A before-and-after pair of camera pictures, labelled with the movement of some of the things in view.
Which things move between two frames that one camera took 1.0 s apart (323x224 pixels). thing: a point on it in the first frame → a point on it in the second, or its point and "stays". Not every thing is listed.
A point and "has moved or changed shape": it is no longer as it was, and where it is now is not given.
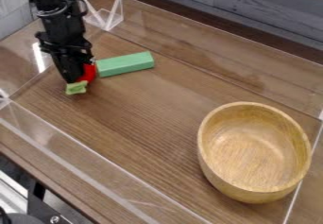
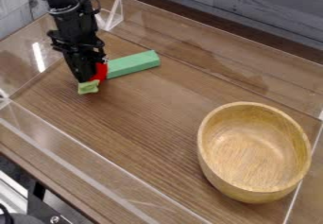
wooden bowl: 254,150 stays
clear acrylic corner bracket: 105,19 stays
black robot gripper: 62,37 → 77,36
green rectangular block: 126,63 has moved or changed shape
